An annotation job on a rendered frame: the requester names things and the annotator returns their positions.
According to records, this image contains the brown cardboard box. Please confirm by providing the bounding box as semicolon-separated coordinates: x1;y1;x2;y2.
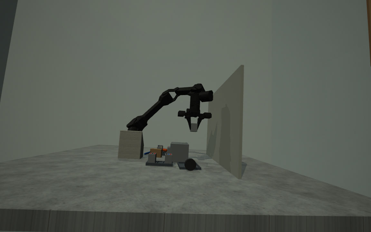
150;148;162;158

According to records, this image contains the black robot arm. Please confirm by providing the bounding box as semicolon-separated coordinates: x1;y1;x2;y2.
127;83;213;131

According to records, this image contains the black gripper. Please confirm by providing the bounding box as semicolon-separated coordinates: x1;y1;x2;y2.
178;102;212;130

